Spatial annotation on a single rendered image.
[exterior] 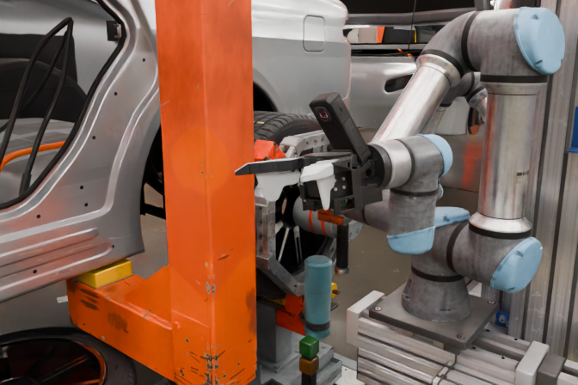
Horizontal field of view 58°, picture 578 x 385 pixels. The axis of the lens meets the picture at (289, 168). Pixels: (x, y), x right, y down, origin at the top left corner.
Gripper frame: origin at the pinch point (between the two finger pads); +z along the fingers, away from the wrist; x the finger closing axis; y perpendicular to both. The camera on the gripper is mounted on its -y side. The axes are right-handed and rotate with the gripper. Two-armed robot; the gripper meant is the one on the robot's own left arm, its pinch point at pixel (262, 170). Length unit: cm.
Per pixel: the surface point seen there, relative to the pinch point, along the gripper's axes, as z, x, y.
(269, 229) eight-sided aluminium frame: -49, 74, 28
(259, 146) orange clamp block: -49, 75, 3
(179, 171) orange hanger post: -15, 58, 5
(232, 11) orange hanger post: -26, 46, -30
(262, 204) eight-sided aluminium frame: -48, 74, 20
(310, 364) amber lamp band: -39, 46, 58
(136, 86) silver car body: -24, 104, -19
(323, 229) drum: -70, 73, 32
